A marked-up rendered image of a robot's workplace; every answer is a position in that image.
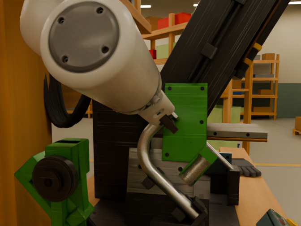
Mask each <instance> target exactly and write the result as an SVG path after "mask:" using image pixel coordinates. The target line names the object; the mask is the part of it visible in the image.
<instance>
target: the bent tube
mask: <svg viewBox="0 0 301 226"><path fill-rule="evenodd" d="M172 117H174V118H175V119H176V120H179V119H180V118H179V117H178V116H177V115H176V114H175V113H174V112H173V113H172ZM172 117H171V118H172ZM171 118H170V119H171ZM162 127H163V125H162V126H160V125H158V126H154V125H152V124H150V123H149V124H148V125H147V126H146V127H145V129H144V130H143V132H142V133H141V135H140V138H139V141H138V147H137V153H138V160H139V163H140V166H141V168H142V169H143V171H144V172H145V174H146V175H147V176H148V177H149V178H150V179H151V180H152V181H153V182H154V183H155V184H156V185H157V186H158V187H159V188H160V189H161V190H162V191H163V192H164V193H165V194H166V195H167V196H168V197H169V198H170V199H171V200H172V201H173V202H174V203H175V204H176V205H177V206H178V207H179V208H180V209H181V210H182V211H183V212H184V213H185V214H186V215H187V216H188V217H189V218H190V219H191V220H192V221H193V220H195V219H196V218H197V216H198V215H199V214H200V212H201V211H200V210H199V209H198V208H197V207H196V206H195V205H194V204H193V203H192V202H191V201H190V200H189V199H188V198H187V197H186V196H185V195H184V194H183V193H182V192H181V191H180V190H179V189H178V188H177V187H175V186H174V185H173V184H172V183H171V182H170V181H169V180H168V179H167V178H166V177H165V176H164V175H163V174H162V173H161V172H160V171H159V170H158V169H157V168H156V167H155V166H154V165H153V163H152V161H151V159H150V156H149V144H150V141H151V139H152V137H153V136H154V134H155V133H156V132H157V131H159V130H160V129H161V128H162Z"/></svg>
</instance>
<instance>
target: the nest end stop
mask: <svg viewBox="0 0 301 226"><path fill-rule="evenodd" d="M207 215H208V213H207V208H206V207H205V210H204V211H203V212H202V211H201V212H200V214H199V215H198V217H197V218H196V219H195V220H193V221H192V220H191V223H190V226H198V225H199V223H200V222H201V221H202V220H203V219H204V218H205V217H206V216H207Z"/></svg>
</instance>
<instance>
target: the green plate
mask: <svg viewBox="0 0 301 226"><path fill-rule="evenodd" d="M164 93H165V95H166V96H167V98H168V99H169V100H170V101H171V103H172V104H173V105H174V107H175V110H174V113H175V114H176V115H177V116H178V117H179V118H180V119H179V120H176V119H175V118H174V117H172V118H171V119H173V120H174V125H175V126H176V127H177V128H178V129H179V130H178V131H177V132H176V133H175V134H173V133H172V132H171V131H170V130H169V129H165V128H164V126H163V141H162V161H178V162H191V160H192V159H193V158H194V157H195V156H196V155H197V154H198V153H199V152H200V151H201V149H202V148H203V147H204V146H206V140H207V96H208V83H165V91H164Z"/></svg>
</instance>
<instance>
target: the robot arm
mask: <svg viewBox="0 0 301 226"><path fill-rule="evenodd" d="M20 31H21V35H22V37H23V39H24V41H25V43H26V44H27V45H28V46H29V47H30V48H31V49H32V50H33V51H34V52H35V53H37V54H38V55H39V56H40V57H41V58H42V60H43V63H44V65H45V67H46V69H47V70H48V72H49V73H50V74H51V75H52V77H54V78H55V79H56V80H57V81H59V82H60V83H62V84H64V85H66V86H68V87H70V88H72V89H74V90H76V91H78V92H80V93H82V94H84V95H86V96H87V97H90V98H92V99H94V100H95V101H97V102H100V103H102V104H103V105H105V106H108V107H109V108H111V109H113V111H115V112H119V113H122V114H128V115H133V114H138V115H140V116H141V117H142V118H144V119H145V120H146V121H148V122H149V123H150V124H152V125H154V126H158V125H160V126H162V125H164V128H165V129H169V130H170V131H171V132H172V133H173V134H175V133H176V132H177V131H178V130H179V129H178V128H177V127H176V126H175V125H174V120H173V119H170V118H171V117H172V113H173V111H174V110H175V107H174V105H173V104H172V103H171V101H170V100H169V99H168V98H167V96H166V95H165V93H164V92H163V91H162V90H161V87H162V80H161V75H160V72H159V70H158V68H157V66H156V64H155V62H154V60H153V58H152V56H151V54H150V52H149V50H148V48H147V46H146V43H145V41H144V39H143V37H142V35H141V33H140V31H139V29H138V27H137V25H136V23H135V21H134V19H133V17H132V15H131V13H130V11H129V10H128V9H127V7H126V6H125V5H124V4H123V3H122V2H121V1H119V0H24V3H23V7H22V10H21V16H20Z"/></svg>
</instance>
